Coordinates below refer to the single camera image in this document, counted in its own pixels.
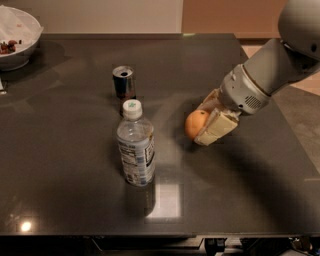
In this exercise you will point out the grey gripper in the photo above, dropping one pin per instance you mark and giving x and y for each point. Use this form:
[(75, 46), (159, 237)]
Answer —
[(240, 89)]

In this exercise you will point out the orange fruit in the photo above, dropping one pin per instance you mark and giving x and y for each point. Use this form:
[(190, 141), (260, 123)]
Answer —
[(195, 122)]

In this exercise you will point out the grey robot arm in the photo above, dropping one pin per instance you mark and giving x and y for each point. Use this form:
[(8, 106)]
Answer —
[(294, 56)]

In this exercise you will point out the clear plastic water bottle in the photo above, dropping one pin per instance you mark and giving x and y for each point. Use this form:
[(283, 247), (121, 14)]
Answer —
[(135, 136)]

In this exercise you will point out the silver drink can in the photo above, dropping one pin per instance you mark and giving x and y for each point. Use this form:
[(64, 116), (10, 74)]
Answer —
[(124, 82)]

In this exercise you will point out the white bowl with snacks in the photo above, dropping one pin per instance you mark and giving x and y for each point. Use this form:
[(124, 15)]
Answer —
[(19, 36)]

